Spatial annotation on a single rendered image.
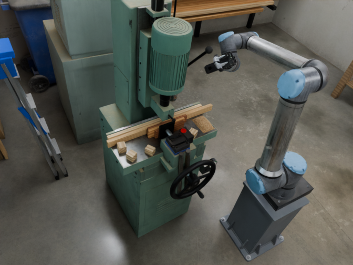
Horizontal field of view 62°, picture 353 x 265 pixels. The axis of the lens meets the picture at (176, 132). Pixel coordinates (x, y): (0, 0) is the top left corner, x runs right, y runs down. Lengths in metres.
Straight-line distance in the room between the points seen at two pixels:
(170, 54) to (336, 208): 2.12
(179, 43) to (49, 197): 1.70
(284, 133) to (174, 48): 0.64
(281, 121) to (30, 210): 1.89
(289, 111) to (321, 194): 1.64
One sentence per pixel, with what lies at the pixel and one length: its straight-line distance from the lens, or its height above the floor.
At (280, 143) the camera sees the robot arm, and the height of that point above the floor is 1.09.
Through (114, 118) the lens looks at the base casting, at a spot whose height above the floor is 0.80.
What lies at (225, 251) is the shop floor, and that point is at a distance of 2.32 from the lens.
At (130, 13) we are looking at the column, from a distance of 1.41.
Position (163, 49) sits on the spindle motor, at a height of 1.44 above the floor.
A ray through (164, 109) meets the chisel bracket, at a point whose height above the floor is 1.07.
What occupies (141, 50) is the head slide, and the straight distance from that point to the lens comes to 1.46.
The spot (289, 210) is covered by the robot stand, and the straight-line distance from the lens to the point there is 1.97.
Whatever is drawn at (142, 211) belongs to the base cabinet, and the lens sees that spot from 1.94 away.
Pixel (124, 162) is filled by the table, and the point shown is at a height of 0.90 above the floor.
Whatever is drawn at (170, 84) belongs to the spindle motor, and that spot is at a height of 1.26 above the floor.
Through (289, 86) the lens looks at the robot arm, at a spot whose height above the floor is 1.39.
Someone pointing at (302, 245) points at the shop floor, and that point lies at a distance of 2.57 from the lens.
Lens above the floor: 2.07
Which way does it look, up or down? 46 degrees down
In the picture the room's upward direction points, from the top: 9 degrees clockwise
